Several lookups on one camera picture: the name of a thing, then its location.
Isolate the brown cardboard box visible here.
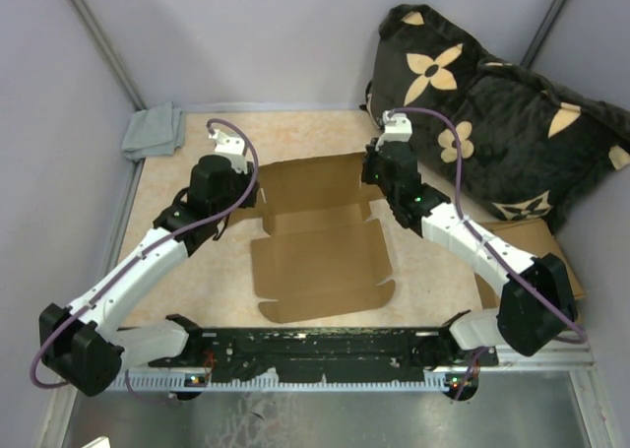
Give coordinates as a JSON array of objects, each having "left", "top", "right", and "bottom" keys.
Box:
[{"left": 231, "top": 153, "right": 396, "bottom": 324}]

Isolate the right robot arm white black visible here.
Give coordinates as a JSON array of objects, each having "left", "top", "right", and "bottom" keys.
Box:
[{"left": 361, "top": 139, "right": 577, "bottom": 365}]

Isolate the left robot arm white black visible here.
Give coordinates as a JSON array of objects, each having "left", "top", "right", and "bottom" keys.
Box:
[{"left": 30, "top": 154, "right": 259, "bottom": 397}]

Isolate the grey folded cloth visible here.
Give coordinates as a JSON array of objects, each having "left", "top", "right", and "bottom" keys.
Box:
[{"left": 121, "top": 102, "right": 185, "bottom": 161}]

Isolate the black plush flower pillow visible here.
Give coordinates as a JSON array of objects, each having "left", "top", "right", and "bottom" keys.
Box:
[{"left": 365, "top": 4, "right": 629, "bottom": 230}]

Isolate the stack of flat cardboard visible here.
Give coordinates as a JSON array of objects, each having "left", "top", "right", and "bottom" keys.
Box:
[{"left": 481, "top": 219, "right": 585, "bottom": 301}]

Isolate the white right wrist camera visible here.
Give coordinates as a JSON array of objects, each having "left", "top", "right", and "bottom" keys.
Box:
[{"left": 377, "top": 110, "right": 412, "bottom": 148}]

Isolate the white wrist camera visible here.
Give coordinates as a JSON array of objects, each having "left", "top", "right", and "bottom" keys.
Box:
[
  {"left": 377, "top": 110, "right": 412, "bottom": 148},
  {"left": 209, "top": 128, "right": 249, "bottom": 174}
]

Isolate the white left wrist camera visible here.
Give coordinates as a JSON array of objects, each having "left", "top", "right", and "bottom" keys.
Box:
[{"left": 209, "top": 128, "right": 249, "bottom": 174}]

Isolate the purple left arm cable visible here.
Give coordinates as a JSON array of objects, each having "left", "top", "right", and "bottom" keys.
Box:
[{"left": 30, "top": 117, "right": 261, "bottom": 408}]

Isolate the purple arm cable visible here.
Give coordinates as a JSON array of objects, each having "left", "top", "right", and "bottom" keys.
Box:
[
  {"left": 30, "top": 117, "right": 261, "bottom": 408},
  {"left": 381, "top": 106, "right": 588, "bottom": 403}
]

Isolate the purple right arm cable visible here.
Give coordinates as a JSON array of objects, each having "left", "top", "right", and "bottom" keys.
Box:
[{"left": 381, "top": 106, "right": 588, "bottom": 403}]

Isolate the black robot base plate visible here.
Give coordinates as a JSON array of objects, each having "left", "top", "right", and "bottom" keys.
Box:
[{"left": 149, "top": 326, "right": 474, "bottom": 383}]

